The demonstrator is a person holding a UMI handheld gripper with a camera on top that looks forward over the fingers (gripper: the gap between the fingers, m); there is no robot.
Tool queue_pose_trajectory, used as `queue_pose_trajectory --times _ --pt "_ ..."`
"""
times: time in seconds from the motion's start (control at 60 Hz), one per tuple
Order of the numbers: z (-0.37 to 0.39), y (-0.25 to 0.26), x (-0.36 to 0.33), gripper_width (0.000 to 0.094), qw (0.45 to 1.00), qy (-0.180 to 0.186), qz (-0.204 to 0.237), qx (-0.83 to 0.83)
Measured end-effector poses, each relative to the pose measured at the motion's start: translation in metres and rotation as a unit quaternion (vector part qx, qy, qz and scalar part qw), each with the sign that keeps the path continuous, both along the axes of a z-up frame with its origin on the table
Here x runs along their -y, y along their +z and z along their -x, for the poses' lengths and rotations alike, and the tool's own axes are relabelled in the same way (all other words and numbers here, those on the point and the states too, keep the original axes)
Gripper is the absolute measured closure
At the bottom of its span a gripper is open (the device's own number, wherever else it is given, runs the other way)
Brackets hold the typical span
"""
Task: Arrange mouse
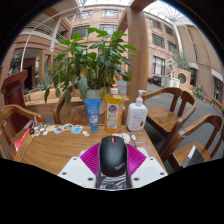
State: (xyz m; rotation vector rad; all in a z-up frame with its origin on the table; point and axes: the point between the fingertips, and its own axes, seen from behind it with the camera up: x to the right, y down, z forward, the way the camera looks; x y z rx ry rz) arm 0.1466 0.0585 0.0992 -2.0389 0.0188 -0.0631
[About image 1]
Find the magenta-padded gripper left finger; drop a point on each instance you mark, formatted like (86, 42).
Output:
(73, 170)

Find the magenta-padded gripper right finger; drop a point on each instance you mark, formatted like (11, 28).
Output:
(150, 170)

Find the black computer mouse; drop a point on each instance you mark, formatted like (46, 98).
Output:
(113, 155)

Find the small white sticker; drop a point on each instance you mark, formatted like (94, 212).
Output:
(85, 133)

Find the light blue sticker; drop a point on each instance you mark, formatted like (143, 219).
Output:
(77, 129)

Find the crumpled white wrapper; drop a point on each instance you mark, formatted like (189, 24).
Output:
(125, 137)

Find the blue and red sticker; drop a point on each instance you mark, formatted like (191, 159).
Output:
(58, 129)

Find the dark oval sticker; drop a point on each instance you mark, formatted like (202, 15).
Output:
(67, 127)

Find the grey flat case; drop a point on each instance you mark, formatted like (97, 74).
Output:
(192, 156)

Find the cream paper sticker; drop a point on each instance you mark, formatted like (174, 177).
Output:
(50, 128)

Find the black car key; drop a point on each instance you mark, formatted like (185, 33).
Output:
(32, 131)

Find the white pump bottle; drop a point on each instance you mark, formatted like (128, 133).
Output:
(136, 115)

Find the blue squeeze tube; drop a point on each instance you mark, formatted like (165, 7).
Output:
(92, 115)

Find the red booklet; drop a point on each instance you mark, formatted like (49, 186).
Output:
(21, 140)

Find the yellow dish soap bottle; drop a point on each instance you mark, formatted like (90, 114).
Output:
(114, 111)

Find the yellow flowering plant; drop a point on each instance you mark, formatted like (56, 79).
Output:
(199, 90)

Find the dark red wooden lectern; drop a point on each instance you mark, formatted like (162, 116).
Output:
(13, 90)

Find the leafy plant in white pot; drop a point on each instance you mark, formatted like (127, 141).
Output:
(86, 63)

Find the dark bust statue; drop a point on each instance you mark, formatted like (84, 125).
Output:
(14, 65)

